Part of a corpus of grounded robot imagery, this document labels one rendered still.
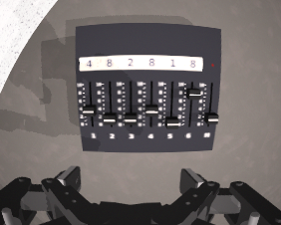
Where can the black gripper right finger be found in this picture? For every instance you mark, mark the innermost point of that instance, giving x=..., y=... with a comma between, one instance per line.
x=196, y=203

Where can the black lighting desk with faders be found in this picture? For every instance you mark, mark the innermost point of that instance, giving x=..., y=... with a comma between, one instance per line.
x=144, y=79

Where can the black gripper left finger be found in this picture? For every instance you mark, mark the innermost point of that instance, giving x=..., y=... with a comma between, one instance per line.
x=37, y=197

